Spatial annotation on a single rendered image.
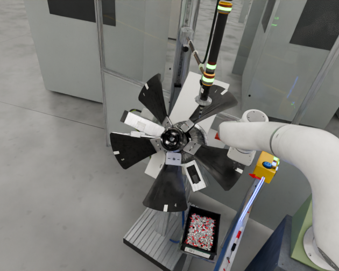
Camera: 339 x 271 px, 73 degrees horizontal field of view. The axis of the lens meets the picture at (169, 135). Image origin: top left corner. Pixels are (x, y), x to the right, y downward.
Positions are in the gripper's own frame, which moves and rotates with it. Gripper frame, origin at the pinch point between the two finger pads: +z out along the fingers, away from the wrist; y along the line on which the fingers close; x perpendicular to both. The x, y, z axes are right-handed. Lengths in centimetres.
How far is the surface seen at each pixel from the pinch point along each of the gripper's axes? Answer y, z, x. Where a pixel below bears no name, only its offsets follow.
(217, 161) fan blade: 8.3, 3.3, 0.8
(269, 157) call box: -13.5, 24.4, -28.6
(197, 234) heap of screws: 3.4, 30.5, 27.2
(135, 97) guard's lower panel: 109, 59, -59
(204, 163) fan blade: 13.1, 3.1, 4.5
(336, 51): -21, -15, -81
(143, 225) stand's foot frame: 50, 112, 24
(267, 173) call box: -15.7, 23.8, -17.8
